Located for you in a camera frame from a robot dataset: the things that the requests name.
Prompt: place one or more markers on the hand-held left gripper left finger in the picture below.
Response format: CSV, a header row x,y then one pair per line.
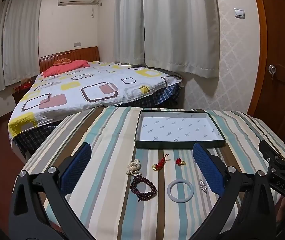
x,y
76,165

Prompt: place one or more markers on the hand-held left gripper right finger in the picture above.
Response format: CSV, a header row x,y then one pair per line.
x,y
207,170

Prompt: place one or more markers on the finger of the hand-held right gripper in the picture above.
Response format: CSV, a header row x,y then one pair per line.
x,y
267,150

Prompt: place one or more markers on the silver rhinestone hair clip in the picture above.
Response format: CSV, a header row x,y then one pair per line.
x,y
203,186

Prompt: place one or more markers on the pale jade bangle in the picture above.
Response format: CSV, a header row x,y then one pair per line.
x,y
169,191

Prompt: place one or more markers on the red knot gold ingot charm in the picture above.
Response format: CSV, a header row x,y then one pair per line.
x,y
160,165

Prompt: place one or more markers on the green shallow cardboard box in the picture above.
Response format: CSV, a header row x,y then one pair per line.
x,y
177,127

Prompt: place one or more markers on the small red knot charm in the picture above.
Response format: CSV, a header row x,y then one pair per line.
x,y
179,161

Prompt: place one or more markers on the striped tablecloth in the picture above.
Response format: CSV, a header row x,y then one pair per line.
x,y
102,140

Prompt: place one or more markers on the metal door lock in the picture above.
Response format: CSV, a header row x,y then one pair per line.
x,y
272,70

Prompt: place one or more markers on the white patterned bedsheet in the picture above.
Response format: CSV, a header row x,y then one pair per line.
x,y
95,80

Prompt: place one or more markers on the wooden nightstand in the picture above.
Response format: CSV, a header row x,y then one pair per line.
x,y
20,96

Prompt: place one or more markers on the pink pillow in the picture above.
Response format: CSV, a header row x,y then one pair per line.
x,y
65,68

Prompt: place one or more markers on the wooden door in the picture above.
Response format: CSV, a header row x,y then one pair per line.
x,y
279,42

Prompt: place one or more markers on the orange round cushion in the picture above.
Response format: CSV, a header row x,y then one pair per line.
x,y
62,61

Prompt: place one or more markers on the wooden bed headboard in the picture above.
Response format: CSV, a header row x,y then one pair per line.
x,y
70,53

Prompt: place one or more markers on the white striped curtain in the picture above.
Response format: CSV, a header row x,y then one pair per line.
x,y
182,30
130,25
0,55
25,42

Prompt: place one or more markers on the wall socket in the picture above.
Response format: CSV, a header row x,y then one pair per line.
x,y
77,44

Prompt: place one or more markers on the wall light switch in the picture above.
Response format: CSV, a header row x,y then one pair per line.
x,y
239,13

